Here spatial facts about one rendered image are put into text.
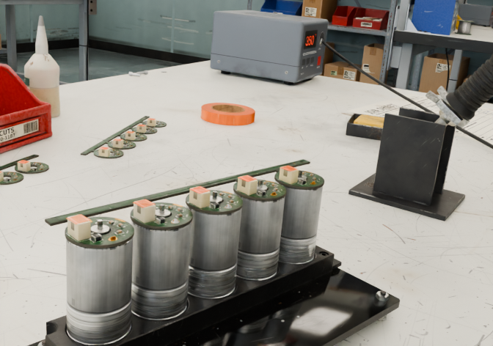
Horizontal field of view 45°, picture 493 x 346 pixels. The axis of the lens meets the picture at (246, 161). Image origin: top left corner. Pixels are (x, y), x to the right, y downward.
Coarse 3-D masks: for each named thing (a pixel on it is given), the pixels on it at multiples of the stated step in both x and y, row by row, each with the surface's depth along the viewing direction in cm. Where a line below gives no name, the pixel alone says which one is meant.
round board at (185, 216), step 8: (168, 208) 24; (176, 208) 24; (184, 208) 24; (176, 216) 24; (184, 216) 24; (192, 216) 24; (144, 224) 23; (152, 224) 23; (160, 224) 23; (168, 224) 23; (176, 224) 23; (184, 224) 23
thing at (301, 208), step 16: (304, 176) 30; (288, 192) 29; (304, 192) 28; (320, 192) 29; (288, 208) 29; (304, 208) 29; (288, 224) 29; (304, 224) 29; (288, 240) 29; (304, 240) 29; (288, 256) 29; (304, 256) 30
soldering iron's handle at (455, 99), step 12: (492, 60) 40; (480, 72) 41; (492, 72) 40; (468, 84) 41; (480, 84) 41; (492, 84) 40; (456, 96) 42; (468, 96) 41; (480, 96) 41; (456, 108) 42; (468, 108) 42
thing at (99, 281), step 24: (72, 264) 21; (96, 264) 21; (120, 264) 21; (72, 288) 22; (96, 288) 21; (120, 288) 22; (72, 312) 22; (96, 312) 22; (120, 312) 22; (72, 336) 22; (96, 336) 22; (120, 336) 22
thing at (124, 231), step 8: (96, 224) 22; (104, 224) 22; (112, 224) 22; (120, 224) 22; (128, 224) 23; (112, 232) 22; (120, 232) 22; (128, 232) 22; (72, 240) 21; (80, 240) 21; (88, 240) 21; (96, 240) 21; (104, 240) 21; (112, 240) 21; (120, 240) 21; (128, 240) 21; (96, 248) 21; (104, 248) 21
